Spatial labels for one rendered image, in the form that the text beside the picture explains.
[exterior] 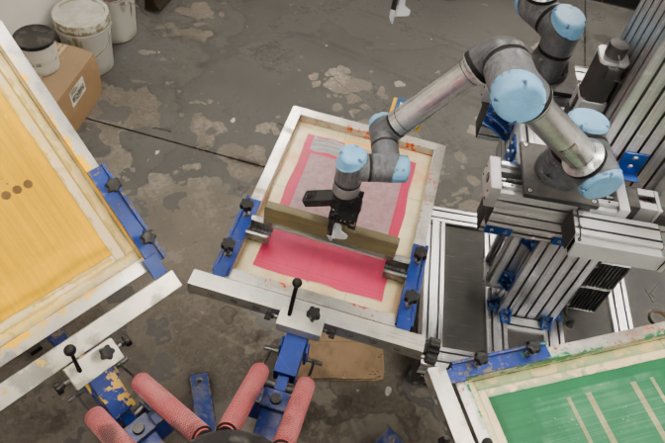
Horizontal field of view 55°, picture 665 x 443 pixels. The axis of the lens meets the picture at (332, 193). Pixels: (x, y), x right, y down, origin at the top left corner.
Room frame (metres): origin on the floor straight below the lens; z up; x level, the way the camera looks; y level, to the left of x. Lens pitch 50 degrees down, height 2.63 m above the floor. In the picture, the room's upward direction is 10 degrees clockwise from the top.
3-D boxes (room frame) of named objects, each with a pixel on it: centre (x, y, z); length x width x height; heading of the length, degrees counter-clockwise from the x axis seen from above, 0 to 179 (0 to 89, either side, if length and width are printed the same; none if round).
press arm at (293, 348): (0.80, 0.03, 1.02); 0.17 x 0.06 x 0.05; 172
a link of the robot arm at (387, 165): (1.18, -0.13, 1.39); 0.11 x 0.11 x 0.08; 10
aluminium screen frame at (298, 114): (1.36, -0.04, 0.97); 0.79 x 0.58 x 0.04; 172
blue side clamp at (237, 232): (1.15, 0.27, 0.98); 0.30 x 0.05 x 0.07; 172
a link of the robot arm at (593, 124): (1.39, -0.67, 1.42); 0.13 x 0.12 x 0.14; 10
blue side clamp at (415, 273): (1.08, -0.28, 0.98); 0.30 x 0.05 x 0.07; 172
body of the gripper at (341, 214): (1.15, -0.04, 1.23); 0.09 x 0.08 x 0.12; 82
